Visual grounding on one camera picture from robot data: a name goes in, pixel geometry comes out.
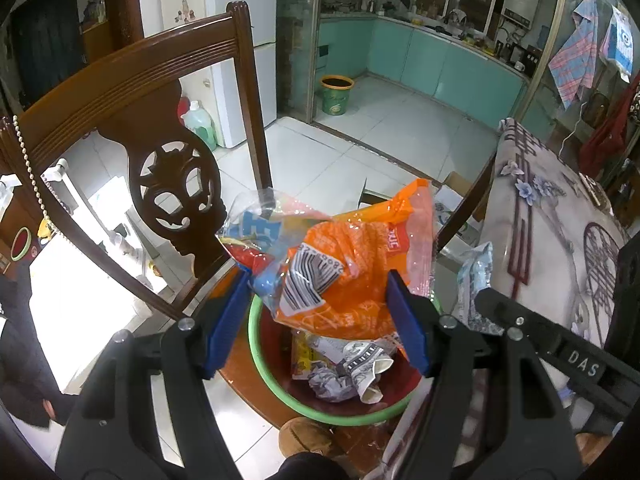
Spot orange snack wrapper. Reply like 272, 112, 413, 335
273, 179, 436, 340

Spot crumpled printed paper trash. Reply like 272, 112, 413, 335
291, 330, 400, 405

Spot green yellow trash bin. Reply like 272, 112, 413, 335
320, 75, 355, 116

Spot teal kitchen cabinets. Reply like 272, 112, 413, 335
317, 14, 528, 127

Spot green rimmed red basin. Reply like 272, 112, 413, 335
247, 288, 444, 428

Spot blue white snack bag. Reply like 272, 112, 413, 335
216, 188, 330, 308

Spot dark wooden chair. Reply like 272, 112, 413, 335
1, 6, 272, 320

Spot green detergent bottle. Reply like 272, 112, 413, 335
181, 101, 217, 152

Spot red hanging garment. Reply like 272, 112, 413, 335
578, 74, 640, 178

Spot plaid hanging cloth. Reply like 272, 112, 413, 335
548, 0, 599, 110

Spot white refrigerator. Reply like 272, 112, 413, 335
157, 0, 279, 150

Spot white water heater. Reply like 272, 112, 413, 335
501, 0, 539, 30

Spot blue white hanging bag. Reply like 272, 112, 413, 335
600, 6, 634, 84

